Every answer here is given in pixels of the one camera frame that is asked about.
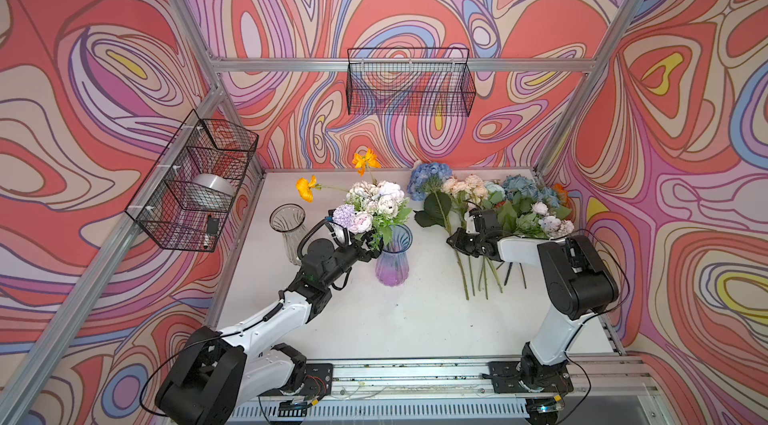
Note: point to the teal white bouquet right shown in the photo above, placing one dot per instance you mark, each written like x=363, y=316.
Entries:
x=533, y=211

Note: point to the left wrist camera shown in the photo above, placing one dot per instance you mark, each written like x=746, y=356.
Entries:
x=341, y=235

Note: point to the black wire basket back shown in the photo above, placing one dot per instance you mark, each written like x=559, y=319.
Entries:
x=409, y=81

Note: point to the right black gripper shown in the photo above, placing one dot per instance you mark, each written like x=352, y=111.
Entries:
x=468, y=242

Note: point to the black wire basket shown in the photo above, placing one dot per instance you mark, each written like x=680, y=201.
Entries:
x=409, y=81
x=168, y=207

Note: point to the white tape roll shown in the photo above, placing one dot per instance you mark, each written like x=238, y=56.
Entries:
x=216, y=184

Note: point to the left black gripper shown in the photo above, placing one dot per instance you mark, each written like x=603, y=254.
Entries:
x=360, y=242

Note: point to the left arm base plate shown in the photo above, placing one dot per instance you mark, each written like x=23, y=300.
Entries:
x=314, y=380

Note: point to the blue purple glass vase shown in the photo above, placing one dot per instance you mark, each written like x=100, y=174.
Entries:
x=392, y=266

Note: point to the blue hydrangea flower stem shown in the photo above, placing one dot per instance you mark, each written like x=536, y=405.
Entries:
x=426, y=186

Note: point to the black wire basket left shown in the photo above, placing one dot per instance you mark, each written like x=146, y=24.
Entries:
x=168, y=207

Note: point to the small black device in basket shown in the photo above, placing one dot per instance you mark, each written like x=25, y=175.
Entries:
x=212, y=226

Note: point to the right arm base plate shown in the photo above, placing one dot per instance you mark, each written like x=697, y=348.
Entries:
x=528, y=376

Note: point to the clear ribbed glass vase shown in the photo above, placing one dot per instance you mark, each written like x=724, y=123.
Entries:
x=289, y=221

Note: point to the white purple mixed bouquet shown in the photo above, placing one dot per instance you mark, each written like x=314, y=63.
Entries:
x=371, y=211

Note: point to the pink rose flower stem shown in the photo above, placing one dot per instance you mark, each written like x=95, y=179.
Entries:
x=470, y=193

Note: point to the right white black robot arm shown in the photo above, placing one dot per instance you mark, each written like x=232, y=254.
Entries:
x=578, y=283

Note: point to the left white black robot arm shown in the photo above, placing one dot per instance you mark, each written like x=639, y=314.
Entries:
x=217, y=370

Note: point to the orange poppy flower stem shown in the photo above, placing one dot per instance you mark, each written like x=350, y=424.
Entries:
x=364, y=164

